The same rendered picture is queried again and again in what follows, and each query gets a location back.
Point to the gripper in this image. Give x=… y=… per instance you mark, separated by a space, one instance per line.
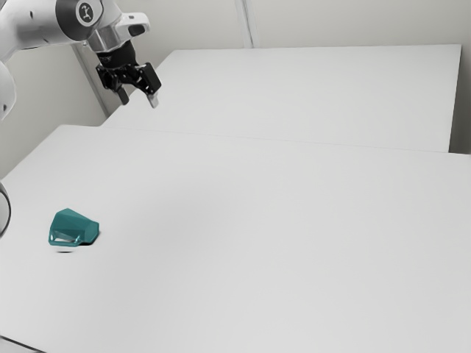
x=119 y=60

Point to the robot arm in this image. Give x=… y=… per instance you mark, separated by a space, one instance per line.
x=44 y=22

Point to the teal faceted mug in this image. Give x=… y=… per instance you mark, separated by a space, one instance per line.
x=73 y=227

